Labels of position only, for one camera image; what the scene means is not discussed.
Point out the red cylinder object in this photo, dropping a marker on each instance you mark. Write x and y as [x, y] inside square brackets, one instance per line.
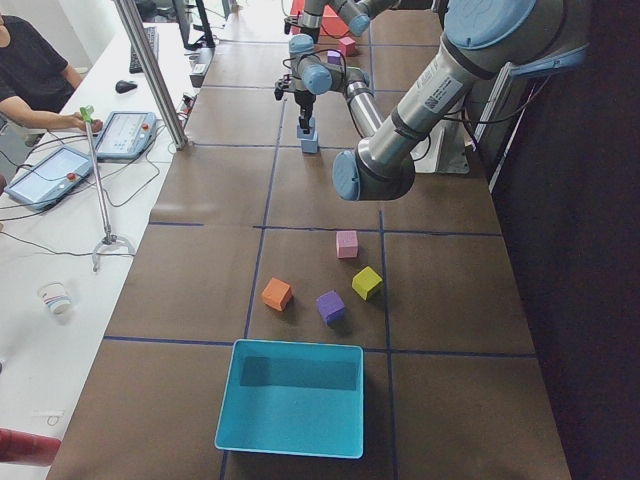
[24, 448]

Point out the yellow foam block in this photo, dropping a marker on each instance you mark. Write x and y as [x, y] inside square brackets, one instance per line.
[366, 283]

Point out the reacher grabber tool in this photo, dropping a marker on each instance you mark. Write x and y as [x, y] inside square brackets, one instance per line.
[110, 239]

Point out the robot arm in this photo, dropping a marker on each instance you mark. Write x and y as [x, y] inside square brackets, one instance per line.
[540, 38]
[356, 15]

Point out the teach pendant far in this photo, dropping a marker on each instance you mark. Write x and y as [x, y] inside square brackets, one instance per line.
[125, 135]

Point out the light blue block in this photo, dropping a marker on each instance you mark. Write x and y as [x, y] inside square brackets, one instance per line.
[309, 143]
[306, 129]

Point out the seated person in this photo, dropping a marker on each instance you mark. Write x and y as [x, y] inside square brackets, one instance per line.
[36, 81]

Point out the purple foam block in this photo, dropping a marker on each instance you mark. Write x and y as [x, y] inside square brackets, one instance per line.
[330, 306]
[333, 57]

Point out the pink foam block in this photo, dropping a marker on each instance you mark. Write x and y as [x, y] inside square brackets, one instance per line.
[347, 244]

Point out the teach pendant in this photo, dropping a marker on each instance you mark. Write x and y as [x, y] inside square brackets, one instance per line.
[125, 135]
[51, 179]

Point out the purple foam block right side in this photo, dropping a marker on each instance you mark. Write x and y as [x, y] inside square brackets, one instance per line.
[333, 57]

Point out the purple foam block left side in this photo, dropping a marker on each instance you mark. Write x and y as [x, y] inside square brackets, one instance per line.
[330, 306]

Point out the teach pendant near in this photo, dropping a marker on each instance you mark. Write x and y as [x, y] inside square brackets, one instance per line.
[51, 179]

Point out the computer mouse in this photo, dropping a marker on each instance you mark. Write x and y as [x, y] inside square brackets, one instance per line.
[124, 86]

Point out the paper cup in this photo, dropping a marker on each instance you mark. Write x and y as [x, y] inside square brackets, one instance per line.
[55, 297]

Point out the orange foam block left side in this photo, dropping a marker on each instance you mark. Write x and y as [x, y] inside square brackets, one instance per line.
[277, 294]

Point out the aluminium frame post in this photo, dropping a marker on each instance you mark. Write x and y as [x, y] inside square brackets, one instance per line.
[133, 26]

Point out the magenta foam block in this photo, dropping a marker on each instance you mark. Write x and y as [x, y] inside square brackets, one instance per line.
[347, 46]

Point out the teal plastic bin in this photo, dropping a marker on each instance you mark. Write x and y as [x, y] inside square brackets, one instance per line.
[293, 398]

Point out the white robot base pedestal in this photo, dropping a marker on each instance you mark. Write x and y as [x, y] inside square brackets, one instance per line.
[443, 151]

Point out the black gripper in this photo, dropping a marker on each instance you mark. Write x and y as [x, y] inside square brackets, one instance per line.
[303, 103]

